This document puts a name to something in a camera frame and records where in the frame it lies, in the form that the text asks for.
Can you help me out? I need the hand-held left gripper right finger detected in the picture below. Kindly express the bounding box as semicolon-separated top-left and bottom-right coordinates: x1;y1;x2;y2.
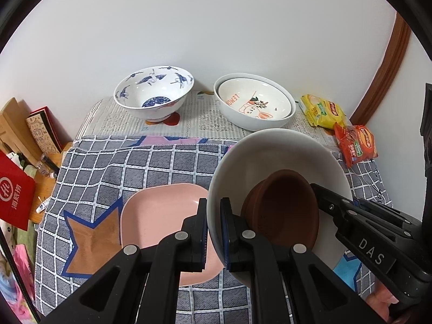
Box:
220;197;387;324

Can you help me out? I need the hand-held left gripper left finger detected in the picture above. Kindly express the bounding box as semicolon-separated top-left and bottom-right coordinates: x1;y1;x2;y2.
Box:
40;197;208;324

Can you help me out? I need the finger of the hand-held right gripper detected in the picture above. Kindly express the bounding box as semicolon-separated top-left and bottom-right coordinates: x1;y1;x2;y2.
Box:
310;183;359;217
332;209;364;236

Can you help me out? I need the small brown bowl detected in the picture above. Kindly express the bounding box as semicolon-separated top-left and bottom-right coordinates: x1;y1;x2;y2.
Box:
240;170;320;247

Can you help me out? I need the pink square plate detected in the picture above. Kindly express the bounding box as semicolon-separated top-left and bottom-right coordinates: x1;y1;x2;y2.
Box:
120;183;225;287

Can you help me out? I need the white bowl with blue pattern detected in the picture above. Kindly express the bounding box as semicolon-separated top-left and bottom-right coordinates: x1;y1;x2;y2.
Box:
207;128;353;289

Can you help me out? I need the person's right hand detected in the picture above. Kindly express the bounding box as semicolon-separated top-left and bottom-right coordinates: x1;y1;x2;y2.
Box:
367;282;400;324

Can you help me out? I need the red snack packet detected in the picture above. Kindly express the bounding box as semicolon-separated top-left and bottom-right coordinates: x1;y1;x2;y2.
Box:
333;123;379;168

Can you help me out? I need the yellow snack packet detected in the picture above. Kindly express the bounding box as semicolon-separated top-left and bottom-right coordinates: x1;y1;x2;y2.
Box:
300;94;348;129

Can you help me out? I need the grey checked star tablecloth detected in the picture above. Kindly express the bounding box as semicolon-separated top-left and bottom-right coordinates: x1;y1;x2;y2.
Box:
34;135;394;321

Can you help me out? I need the large plain white bowl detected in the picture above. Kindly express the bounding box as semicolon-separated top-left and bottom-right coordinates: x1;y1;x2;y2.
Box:
214;73;296;132

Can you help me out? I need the cream rabbit print bowl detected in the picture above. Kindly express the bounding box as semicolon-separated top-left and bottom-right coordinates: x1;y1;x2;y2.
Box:
218;78;293;121

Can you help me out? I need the blue crane pattern bowl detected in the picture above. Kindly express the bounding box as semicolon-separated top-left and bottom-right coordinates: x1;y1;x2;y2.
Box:
113;65;195;123

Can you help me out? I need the small glass bottle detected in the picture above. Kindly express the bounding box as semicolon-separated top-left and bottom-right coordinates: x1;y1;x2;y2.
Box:
40;153;57;178

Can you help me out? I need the patterned beige red-edged box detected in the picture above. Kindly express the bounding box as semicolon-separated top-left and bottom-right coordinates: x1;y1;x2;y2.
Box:
26;107;63;155

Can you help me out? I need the thin black pole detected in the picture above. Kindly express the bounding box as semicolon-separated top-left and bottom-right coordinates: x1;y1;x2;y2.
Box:
0;233;39;323

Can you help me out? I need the red paper bag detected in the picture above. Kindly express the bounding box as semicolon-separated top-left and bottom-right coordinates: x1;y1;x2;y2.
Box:
0;150;36;232

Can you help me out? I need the colourful bedding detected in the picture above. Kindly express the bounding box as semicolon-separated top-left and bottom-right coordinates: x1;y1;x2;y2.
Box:
0;223;38;314

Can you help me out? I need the brown wooden door frame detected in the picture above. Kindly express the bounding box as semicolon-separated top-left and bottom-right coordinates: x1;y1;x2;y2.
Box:
349;12;411;125

